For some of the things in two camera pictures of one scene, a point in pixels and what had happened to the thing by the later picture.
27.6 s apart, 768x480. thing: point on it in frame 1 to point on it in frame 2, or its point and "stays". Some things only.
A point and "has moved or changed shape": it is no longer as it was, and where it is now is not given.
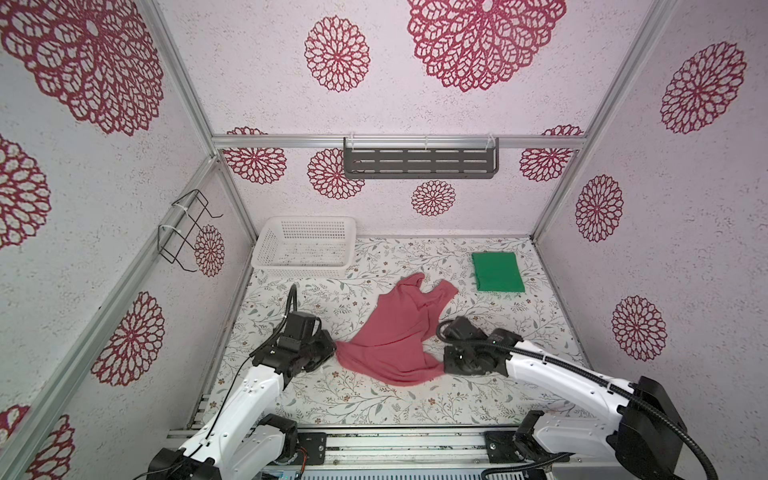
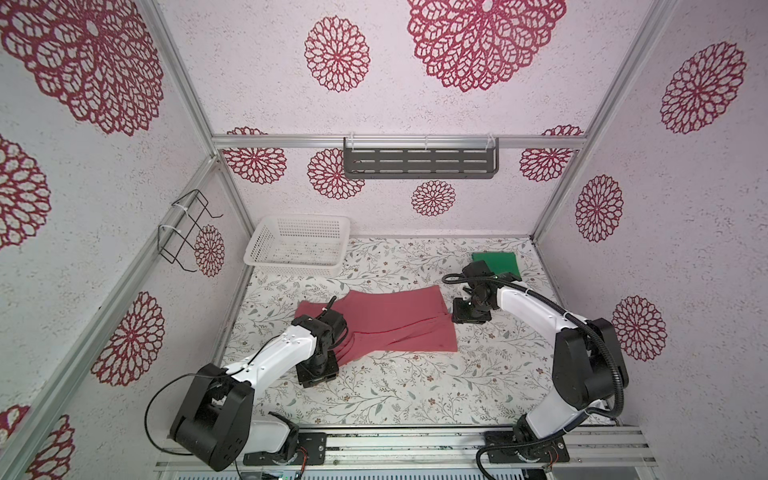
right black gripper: x=447 y=362 to x=458 y=316
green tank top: x=497 y=272 stays
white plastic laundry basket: x=306 y=247 stays
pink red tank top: x=388 y=346 has moved or changed shape
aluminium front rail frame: x=382 y=452 stays
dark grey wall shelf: x=422 y=163 stays
